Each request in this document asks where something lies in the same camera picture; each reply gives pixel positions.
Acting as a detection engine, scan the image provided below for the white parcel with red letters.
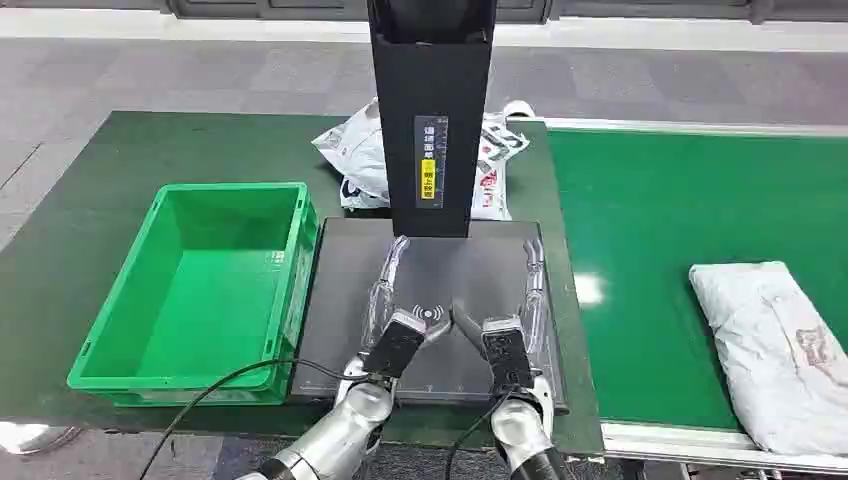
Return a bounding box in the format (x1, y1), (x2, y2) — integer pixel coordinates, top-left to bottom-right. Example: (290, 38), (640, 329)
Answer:
(469, 100), (537, 222)

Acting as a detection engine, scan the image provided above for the green plastic crate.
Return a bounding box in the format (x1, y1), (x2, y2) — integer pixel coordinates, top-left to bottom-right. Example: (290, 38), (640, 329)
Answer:
(66, 182), (321, 408)

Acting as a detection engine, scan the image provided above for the silver conveyor frame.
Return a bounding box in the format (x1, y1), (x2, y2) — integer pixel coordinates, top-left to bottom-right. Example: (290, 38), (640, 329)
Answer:
(541, 117), (848, 476)

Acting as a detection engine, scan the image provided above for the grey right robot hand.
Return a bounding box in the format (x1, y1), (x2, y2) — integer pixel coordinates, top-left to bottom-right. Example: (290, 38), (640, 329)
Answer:
(451, 237), (550, 362)

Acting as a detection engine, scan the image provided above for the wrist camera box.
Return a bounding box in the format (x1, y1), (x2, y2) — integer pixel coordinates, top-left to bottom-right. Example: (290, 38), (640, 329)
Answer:
(480, 315), (535, 393)
(362, 309), (427, 381)

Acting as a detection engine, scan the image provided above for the green conveyor belt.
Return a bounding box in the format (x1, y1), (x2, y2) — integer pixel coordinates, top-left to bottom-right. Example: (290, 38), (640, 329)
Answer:
(547, 128), (848, 432)

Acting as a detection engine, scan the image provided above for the black scanner column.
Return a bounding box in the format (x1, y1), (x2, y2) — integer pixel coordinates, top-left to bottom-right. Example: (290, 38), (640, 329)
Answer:
(366, 0), (498, 239)

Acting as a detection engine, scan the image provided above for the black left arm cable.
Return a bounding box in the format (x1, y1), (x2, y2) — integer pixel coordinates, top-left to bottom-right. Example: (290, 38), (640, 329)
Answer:
(137, 358), (372, 480)

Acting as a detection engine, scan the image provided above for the black scale platform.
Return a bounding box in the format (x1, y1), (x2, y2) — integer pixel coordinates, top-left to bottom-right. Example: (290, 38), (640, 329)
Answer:
(289, 217), (570, 413)

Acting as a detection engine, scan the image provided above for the white parcel with black print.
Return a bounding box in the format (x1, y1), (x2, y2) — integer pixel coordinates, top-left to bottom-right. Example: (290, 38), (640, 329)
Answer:
(311, 97), (392, 211)

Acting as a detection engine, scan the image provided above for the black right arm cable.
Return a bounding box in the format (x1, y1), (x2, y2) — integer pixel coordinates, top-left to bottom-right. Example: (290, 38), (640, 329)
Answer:
(444, 387), (517, 480)

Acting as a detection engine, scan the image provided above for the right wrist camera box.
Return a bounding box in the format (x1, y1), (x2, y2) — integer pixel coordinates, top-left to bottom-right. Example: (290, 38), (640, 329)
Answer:
(480, 315), (535, 393)

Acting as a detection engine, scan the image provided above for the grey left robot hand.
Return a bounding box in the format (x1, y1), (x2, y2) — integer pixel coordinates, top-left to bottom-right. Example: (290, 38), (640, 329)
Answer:
(360, 235), (456, 354)

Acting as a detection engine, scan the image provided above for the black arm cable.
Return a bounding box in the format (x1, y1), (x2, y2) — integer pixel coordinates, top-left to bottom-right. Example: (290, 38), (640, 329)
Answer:
(137, 358), (372, 480)
(444, 387), (517, 480)

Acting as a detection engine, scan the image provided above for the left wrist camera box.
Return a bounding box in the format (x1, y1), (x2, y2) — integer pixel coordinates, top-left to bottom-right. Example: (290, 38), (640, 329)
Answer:
(362, 309), (427, 381)

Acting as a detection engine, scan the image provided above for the yellow and grey column label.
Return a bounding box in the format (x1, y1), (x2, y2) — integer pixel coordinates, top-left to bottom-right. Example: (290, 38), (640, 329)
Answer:
(413, 115), (450, 211)

